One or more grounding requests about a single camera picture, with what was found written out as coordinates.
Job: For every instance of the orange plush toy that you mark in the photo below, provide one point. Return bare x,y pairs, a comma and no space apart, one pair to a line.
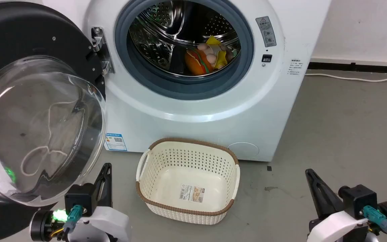
197,64

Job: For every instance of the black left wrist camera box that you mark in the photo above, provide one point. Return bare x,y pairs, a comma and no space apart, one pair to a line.
81,198

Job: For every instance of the black door latch socket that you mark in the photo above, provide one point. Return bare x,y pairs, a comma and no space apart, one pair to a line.
266,58

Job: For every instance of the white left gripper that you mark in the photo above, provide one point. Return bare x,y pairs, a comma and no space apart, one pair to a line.
109,222

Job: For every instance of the paper product label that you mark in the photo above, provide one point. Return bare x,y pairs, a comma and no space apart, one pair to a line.
191,193

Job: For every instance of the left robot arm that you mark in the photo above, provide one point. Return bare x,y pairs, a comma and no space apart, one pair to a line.
42,225

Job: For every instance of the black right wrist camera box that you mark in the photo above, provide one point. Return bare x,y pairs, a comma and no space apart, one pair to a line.
359,200

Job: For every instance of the stainless steel drum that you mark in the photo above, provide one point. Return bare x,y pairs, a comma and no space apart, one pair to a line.
166,23

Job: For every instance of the black door with clear dome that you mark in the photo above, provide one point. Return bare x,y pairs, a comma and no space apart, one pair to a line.
18,33

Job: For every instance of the blue energy label sticker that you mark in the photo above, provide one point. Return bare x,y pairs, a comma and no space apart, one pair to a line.
115,142

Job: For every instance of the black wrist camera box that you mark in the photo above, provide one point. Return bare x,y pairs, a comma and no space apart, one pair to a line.
81,198
359,200

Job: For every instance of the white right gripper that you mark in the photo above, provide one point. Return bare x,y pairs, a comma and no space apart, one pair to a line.
338,227

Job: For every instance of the metal door hinge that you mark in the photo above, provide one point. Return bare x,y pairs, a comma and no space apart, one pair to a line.
103,50

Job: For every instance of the black baseboard strip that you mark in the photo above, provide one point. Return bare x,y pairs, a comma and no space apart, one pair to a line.
358,67

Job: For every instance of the yellow and beige doll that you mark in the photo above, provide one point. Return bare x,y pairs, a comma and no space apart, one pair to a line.
217,50

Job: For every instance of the grey warning sticker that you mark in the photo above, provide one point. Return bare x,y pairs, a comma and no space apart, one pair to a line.
266,32

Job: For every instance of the cream plastic laundry basket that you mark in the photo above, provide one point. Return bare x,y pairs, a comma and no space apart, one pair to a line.
186,208

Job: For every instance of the white front-load washing machine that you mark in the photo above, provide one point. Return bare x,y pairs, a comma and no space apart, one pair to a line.
197,127

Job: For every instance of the round white filter cover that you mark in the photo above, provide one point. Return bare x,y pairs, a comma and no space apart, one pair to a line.
244,150

